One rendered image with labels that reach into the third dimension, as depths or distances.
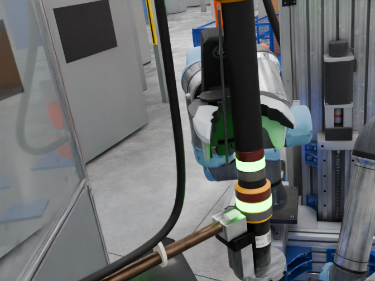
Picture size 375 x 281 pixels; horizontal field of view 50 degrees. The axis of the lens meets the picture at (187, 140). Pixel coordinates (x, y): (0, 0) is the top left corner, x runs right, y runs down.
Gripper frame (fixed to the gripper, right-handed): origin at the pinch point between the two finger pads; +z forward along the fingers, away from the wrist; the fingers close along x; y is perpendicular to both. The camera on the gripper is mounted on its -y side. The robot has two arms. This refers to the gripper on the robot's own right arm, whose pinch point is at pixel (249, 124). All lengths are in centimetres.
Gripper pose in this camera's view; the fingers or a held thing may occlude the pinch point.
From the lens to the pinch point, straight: 44.2
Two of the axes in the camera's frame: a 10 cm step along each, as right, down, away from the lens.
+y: 1.3, 9.2, 3.7
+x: -9.8, 1.7, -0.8
